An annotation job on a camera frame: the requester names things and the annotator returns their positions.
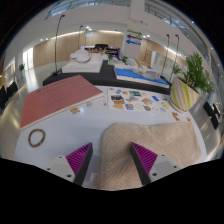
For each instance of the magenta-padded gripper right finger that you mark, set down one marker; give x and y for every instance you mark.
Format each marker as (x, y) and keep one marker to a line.
(145, 157)

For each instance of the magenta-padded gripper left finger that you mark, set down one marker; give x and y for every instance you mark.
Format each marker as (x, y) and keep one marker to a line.
(80, 158)

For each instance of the beige knitted towel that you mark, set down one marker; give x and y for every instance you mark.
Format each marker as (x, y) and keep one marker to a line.
(116, 150)

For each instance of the round orange sticker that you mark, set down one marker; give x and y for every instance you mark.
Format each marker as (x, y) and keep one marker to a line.
(188, 119)

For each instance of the white sheet of colourful stickers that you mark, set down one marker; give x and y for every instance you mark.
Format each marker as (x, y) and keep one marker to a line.
(128, 100)

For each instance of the palm plant in striped pot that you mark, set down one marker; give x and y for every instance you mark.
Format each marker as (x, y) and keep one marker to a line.
(181, 96)

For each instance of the dark chair group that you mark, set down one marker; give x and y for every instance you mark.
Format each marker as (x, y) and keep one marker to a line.
(212, 115)
(8, 93)

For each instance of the small potted green plant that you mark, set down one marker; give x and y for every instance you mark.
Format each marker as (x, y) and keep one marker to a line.
(176, 69)
(21, 67)

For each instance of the black upright piano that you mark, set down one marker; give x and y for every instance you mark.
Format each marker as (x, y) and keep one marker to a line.
(101, 47)

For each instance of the blue arrow sign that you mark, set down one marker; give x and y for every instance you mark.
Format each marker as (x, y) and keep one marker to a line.
(133, 42)

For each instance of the purple arrow sign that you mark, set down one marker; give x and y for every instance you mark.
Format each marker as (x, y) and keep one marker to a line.
(134, 37)

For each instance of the green arrow sign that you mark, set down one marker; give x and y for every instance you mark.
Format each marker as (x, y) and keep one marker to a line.
(134, 32)

